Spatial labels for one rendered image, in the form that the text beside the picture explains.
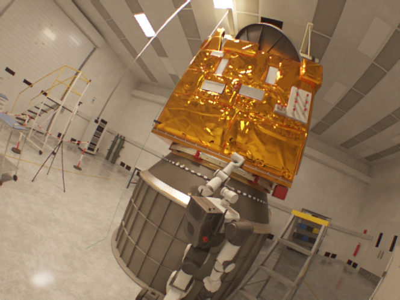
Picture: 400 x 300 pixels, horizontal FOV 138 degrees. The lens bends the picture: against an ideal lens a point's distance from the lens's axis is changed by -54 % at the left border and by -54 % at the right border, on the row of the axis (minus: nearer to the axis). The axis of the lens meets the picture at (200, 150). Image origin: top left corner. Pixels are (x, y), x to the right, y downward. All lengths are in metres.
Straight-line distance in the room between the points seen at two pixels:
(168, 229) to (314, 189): 7.27
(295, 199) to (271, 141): 6.08
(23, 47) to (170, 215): 7.54
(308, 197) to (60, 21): 12.98
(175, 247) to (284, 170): 1.44
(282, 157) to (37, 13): 8.55
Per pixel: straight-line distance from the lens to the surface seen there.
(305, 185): 8.07
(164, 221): 1.79
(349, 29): 4.36
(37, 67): 7.87
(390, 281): 3.29
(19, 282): 1.81
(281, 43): 3.25
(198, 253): 1.15
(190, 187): 1.75
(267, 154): 1.93
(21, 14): 8.00
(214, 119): 2.08
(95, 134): 8.82
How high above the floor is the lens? 1.47
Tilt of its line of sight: 8 degrees up
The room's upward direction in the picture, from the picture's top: 25 degrees clockwise
